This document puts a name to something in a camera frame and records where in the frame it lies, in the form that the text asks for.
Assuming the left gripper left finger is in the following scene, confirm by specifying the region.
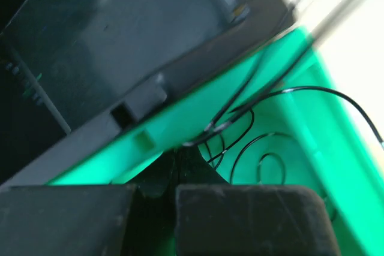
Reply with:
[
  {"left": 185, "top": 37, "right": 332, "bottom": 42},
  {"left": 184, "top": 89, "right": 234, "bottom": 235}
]
[{"left": 1, "top": 152, "right": 175, "bottom": 255}]

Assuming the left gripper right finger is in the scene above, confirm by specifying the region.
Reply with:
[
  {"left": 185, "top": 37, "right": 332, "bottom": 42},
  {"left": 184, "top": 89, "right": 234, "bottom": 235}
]
[{"left": 175, "top": 148, "right": 341, "bottom": 255}]

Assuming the green plastic bin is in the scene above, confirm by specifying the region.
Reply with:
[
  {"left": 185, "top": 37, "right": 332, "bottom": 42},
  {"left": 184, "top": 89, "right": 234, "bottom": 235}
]
[{"left": 44, "top": 25, "right": 384, "bottom": 256}]

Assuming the black plastic bin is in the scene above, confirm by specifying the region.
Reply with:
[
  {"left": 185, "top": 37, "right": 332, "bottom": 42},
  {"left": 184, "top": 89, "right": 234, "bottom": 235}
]
[{"left": 1, "top": 0, "right": 294, "bottom": 186}]

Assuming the black thin wire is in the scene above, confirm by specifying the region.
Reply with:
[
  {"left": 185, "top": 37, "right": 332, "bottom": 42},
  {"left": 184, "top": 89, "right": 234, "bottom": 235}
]
[{"left": 181, "top": 0, "right": 384, "bottom": 188}]

